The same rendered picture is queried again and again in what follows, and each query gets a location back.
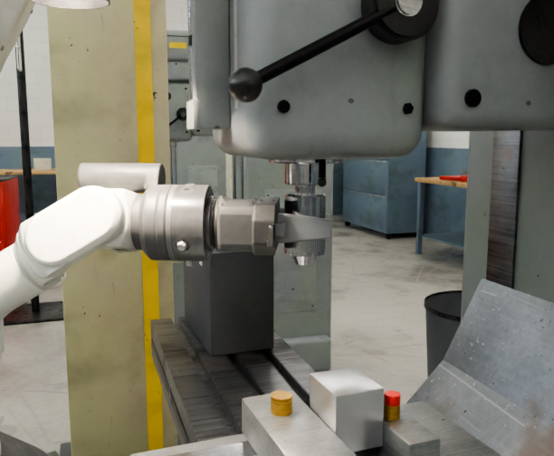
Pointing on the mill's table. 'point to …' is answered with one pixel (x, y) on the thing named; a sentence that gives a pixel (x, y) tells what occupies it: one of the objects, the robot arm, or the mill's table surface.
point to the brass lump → (281, 403)
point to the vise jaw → (288, 430)
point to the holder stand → (231, 301)
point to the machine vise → (433, 441)
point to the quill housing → (322, 86)
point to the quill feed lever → (382, 30)
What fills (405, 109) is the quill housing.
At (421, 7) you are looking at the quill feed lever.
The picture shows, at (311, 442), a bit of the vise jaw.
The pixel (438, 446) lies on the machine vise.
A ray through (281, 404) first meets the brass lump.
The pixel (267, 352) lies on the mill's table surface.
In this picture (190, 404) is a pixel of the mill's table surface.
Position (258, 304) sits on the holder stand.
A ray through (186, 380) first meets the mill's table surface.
